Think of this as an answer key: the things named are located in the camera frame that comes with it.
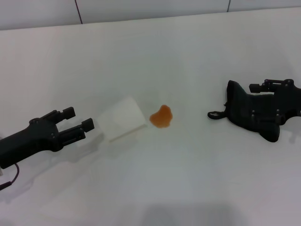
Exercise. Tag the brown water stain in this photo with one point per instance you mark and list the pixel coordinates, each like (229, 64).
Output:
(162, 117)

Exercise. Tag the white paper cup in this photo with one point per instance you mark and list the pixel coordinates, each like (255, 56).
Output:
(122, 117)

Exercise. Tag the dark blue rag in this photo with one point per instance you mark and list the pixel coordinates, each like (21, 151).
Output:
(240, 106)

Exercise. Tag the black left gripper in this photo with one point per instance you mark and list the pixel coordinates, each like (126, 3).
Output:
(28, 139)

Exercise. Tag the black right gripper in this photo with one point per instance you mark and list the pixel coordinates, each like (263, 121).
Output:
(292, 99)

